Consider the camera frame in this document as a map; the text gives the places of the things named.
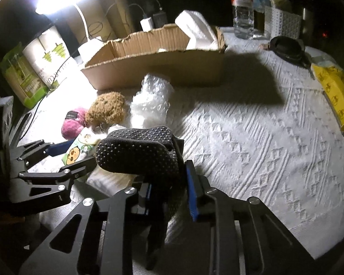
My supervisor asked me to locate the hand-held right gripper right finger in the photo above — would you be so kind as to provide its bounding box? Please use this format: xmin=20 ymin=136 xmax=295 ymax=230
xmin=185 ymin=161 xmax=327 ymax=275

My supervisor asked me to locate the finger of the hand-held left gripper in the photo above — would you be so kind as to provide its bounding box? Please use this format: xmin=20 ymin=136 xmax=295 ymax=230
xmin=10 ymin=139 xmax=73 ymax=164
xmin=10 ymin=156 xmax=98 ymax=216

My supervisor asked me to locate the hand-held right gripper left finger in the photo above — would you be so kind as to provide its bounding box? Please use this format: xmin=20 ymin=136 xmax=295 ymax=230
xmin=17 ymin=182 xmax=153 ymax=275

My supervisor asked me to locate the cartoon print tissue packet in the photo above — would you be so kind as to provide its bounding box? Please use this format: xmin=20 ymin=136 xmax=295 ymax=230
xmin=62 ymin=126 xmax=109 ymax=166

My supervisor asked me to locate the pink yarn ball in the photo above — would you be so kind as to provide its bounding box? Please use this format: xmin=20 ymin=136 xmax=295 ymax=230
xmin=61 ymin=107 xmax=88 ymax=140

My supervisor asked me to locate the black dotted sock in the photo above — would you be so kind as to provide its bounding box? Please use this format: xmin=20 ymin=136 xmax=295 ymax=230
xmin=95 ymin=125 xmax=186 ymax=176

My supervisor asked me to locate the brown plush toy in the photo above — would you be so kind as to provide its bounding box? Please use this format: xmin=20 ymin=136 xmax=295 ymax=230
xmin=85 ymin=91 xmax=126 ymax=127

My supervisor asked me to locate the clear bubble wrap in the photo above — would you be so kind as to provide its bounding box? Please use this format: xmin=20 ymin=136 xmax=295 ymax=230
xmin=130 ymin=74 xmax=175 ymax=128

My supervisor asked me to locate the cardboard box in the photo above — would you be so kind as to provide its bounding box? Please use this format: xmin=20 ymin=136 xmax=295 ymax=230
xmin=80 ymin=24 xmax=227 ymax=90

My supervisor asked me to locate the white towel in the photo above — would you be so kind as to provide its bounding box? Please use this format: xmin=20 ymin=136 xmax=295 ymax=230
xmin=175 ymin=10 xmax=220 ymax=51

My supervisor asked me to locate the white soft cloth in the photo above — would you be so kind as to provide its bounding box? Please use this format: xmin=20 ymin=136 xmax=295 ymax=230
xmin=87 ymin=165 xmax=139 ymax=199

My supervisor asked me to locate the green wet wipes pack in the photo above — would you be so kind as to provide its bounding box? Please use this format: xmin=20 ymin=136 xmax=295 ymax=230
xmin=0 ymin=42 xmax=50 ymax=110

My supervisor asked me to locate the toilet paper roll pack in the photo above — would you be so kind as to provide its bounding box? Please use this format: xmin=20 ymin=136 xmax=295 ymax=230
xmin=22 ymin=25 xmax=68 ymax=90

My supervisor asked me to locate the white charger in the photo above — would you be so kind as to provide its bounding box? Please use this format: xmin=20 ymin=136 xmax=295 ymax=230
xmin=140 ymin=17 xmax=153 ymax=32

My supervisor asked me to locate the yellow curtain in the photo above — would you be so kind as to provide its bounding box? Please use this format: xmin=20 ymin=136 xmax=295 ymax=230
xmin=57 ymin=0 xmax=132 ymax=49

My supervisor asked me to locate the black charger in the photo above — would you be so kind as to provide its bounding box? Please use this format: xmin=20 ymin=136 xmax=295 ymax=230
xmin=153 ymin=11 xmax=167 ymax=28

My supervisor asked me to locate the black round case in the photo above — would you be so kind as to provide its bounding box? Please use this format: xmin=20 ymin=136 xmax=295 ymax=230
xmin=269 ymin=36 xmax=311 ymax=70

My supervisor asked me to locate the yellow plastic bag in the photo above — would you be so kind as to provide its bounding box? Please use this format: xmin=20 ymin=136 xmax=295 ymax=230
xmin=310 ymin=63 xmax=344 ymax=135

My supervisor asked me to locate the clear water bottle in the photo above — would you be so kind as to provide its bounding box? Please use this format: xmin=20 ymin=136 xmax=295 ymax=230
xmin=229 ymin=0 xmax=256 ymax=40

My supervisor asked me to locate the white perforated basket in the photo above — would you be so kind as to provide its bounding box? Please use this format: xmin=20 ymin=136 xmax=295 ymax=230
xmin=263 ymin=5 xmax=302 ymax=39

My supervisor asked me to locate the blue face mask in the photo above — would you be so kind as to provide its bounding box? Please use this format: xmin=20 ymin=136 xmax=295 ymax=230
xmin=253 ymin=0 xmax=272 ymax=12

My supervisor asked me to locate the black cable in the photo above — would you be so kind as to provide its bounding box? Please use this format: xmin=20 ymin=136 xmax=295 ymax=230
xmin=29 ymin=49 xmax=82 ymax=121
xmin=85 ymin=2 xmax=127 ymax=38

